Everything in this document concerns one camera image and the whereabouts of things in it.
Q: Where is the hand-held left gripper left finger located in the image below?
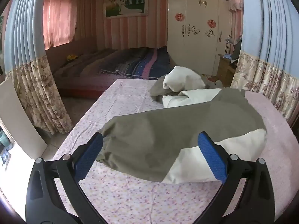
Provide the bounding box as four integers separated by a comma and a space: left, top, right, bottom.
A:
25, 132, 110, 224

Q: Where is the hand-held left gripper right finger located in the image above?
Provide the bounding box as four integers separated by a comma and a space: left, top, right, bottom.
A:
197, 131, 276, 224

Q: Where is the grey and white jacket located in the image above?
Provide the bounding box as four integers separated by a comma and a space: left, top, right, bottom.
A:
96, 66, 268, 184

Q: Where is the pink floral bed sheet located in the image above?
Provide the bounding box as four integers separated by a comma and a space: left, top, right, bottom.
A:
53, 79, 299, 224

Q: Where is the pink fuzzy blanket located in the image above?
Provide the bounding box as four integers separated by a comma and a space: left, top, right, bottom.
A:
241, 90, 299, 217

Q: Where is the white board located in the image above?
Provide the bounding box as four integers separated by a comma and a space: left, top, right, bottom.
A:
0, 77, 48, 160

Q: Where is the wooden side table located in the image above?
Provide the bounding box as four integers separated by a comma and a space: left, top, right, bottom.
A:
216, 54, 239, 87

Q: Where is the bed with striped dark blanket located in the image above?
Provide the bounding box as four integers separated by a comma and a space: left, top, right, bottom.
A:
45, 37, 174, 99

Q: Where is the blue floral curtain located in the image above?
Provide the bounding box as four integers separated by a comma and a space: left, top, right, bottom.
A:
3, 0, 73, 135
230, 0, 299, 131

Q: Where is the white wardrobe with decals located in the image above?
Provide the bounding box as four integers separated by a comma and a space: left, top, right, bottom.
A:
167, 0, 235, 76

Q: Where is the pink window curtain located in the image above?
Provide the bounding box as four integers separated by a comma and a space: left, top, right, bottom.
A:
43, 0, 77, 50

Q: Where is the framed landscape wall picture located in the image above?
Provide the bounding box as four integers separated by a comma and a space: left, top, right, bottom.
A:
103, 0, 149, 19

